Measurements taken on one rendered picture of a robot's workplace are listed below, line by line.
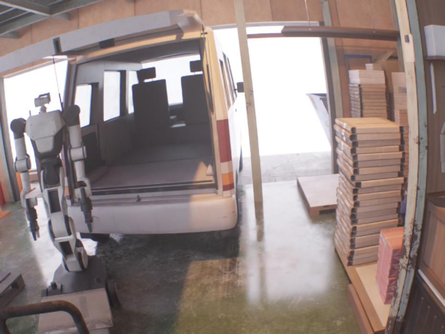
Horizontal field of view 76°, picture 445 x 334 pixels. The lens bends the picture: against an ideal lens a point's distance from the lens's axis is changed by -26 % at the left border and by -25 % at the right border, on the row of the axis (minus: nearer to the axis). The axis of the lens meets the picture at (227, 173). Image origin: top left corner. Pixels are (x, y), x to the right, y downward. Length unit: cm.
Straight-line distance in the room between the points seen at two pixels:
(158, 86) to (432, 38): 376
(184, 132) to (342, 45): 239
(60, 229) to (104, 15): 346
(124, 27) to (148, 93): 303
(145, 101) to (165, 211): 220
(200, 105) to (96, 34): 301
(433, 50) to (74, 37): 158
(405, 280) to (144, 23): 165
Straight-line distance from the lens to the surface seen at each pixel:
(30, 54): 189
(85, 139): 341
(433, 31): 139
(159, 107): 460
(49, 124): 227
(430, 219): 153
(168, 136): 459
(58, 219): 233
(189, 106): 453
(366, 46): 490
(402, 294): 168
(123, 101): 462
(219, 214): 269
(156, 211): 273
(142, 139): 467
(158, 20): 160
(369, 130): 223
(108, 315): 200
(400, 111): 420
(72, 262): 253
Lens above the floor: 137
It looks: 14 degrees down
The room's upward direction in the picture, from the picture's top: 6 degrees counter-clockwise
